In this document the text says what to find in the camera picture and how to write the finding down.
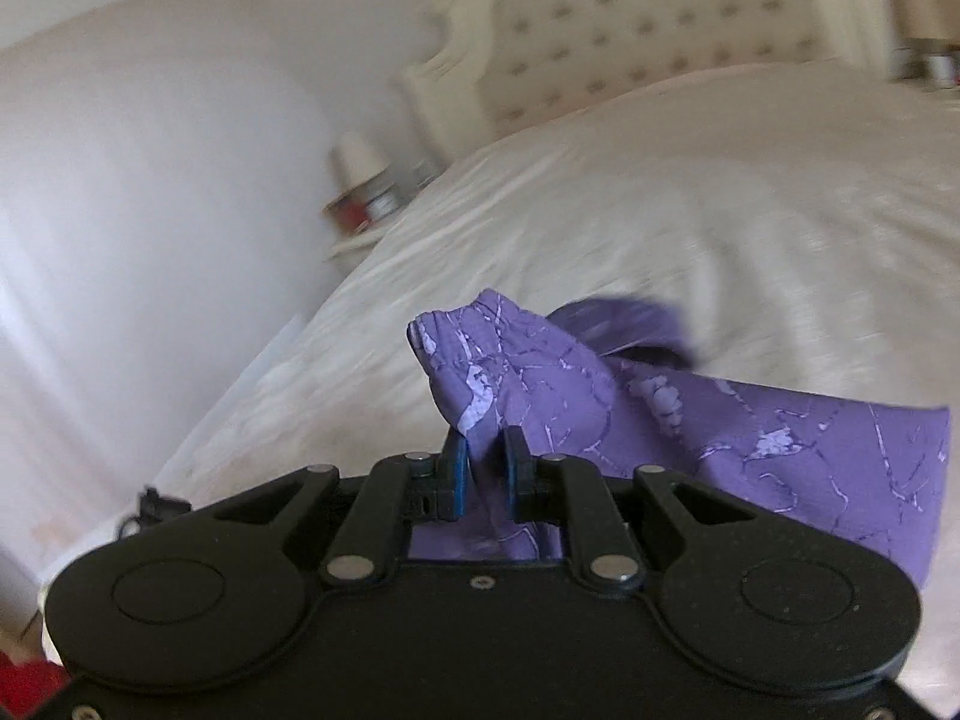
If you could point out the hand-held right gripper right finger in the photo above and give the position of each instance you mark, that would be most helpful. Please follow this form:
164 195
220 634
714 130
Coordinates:
513 476

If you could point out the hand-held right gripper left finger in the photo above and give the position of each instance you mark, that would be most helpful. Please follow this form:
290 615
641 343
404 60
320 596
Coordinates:
453 480

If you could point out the purple patterned pants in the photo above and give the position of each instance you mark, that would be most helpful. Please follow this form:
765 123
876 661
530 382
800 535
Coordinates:
675 427

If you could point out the white nightstand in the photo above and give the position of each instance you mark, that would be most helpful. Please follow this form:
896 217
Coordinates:
352 244

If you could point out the red box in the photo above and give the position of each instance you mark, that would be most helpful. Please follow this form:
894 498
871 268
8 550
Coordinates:
349 214

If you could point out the silver can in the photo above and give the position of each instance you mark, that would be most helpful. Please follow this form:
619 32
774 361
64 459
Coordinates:
384 199

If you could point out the small dark object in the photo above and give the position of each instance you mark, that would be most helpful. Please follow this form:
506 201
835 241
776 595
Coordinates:
150 506

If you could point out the white floral bedspread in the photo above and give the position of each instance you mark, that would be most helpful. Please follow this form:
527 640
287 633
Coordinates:
675 202

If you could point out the white table lamp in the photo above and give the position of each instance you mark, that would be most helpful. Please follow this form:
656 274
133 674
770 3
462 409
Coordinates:
358 157

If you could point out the red cloth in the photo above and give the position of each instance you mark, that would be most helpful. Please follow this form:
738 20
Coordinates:
30 682

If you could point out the cream tufted headboard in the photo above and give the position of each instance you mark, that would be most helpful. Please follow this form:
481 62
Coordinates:
637 15

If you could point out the silver jars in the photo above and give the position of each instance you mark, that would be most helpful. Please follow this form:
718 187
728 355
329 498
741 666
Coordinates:
934 66

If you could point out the beige table lamp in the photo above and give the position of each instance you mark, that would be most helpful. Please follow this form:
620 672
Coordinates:
926 4

